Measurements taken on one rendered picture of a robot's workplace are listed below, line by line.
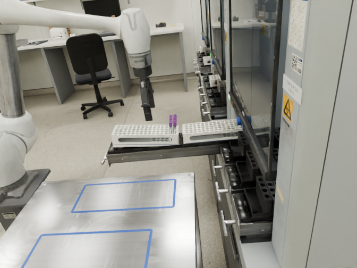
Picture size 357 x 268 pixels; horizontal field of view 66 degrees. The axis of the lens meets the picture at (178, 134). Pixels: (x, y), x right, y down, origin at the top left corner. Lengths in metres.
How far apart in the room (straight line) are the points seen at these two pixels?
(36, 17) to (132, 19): 0.33
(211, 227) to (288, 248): 1.21
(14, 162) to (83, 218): 0.53
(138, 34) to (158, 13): 3.56
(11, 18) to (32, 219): 0.69
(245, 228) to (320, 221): 0.24
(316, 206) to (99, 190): 0.71
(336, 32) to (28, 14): 0.97
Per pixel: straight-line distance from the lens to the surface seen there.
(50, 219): 1.02
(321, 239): 0.79
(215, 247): 1.85
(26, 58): 5.37
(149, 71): 1.14
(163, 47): 4.71
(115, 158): 1.28
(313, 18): 0.51
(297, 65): 0.56
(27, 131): 1.51
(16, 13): 1.18
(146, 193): 0.98
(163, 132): 1.23
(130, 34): 1.09
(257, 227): 0.89
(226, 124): 1.27
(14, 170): 1.40
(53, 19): 1.17
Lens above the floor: 1.44
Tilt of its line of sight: 28 degrees down
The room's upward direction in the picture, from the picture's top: 7 degrees counter-clockwise
